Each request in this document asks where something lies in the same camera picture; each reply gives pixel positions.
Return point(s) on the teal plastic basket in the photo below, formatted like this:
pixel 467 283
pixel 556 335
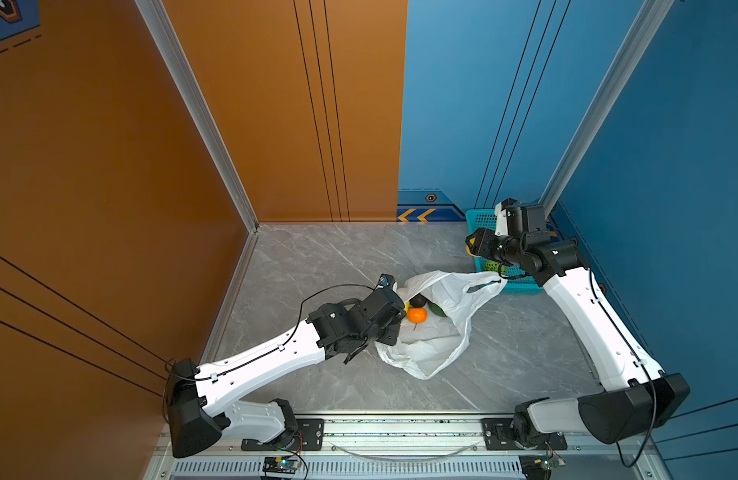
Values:
pixel 477 218

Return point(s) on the orange tangerine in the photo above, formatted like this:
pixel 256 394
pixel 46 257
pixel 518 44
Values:
pixel 417 315

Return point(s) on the green apple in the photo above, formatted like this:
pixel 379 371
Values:
pixel 495 267

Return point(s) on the green circuit board left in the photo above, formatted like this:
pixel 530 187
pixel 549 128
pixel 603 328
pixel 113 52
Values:
pixel 281 467

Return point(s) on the aluminium corner post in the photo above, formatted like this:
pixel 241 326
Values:
pixel 637 40
pixel 162 31

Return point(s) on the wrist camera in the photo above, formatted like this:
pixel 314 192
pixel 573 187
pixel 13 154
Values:
pixel 514 218
pixel 387 281

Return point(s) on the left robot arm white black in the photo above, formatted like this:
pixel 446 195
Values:
pixel 205 403

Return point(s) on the green cucumber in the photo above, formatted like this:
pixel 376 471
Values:
pixel 436 309

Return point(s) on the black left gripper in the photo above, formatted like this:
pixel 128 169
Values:
pixel 392 337

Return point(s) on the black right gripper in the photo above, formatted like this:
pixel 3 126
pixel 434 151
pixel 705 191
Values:
pixel 480 246

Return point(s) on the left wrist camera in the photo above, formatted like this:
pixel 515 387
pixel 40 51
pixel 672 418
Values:
pixel 387 281

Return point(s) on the green circuit board right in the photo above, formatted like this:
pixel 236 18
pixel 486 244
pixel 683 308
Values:
pixel 548 464

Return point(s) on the aluminium corner post right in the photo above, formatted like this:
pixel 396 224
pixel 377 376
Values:
pixel 637 40

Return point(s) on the aluminium corner post left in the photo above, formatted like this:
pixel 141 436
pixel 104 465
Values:
pixel 162 31

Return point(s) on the green circuit board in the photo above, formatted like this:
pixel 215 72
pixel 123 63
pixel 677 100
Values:
pixel 548 464
pixel 281 467

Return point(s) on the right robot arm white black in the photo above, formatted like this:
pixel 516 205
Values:
pixel 637 395

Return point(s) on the white plastic bag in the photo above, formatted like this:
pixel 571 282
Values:
pixel 425 349

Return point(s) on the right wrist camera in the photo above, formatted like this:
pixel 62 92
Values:
pixel 514 218

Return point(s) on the dark avocado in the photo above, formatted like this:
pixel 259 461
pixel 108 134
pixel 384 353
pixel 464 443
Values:
pixel 418 301

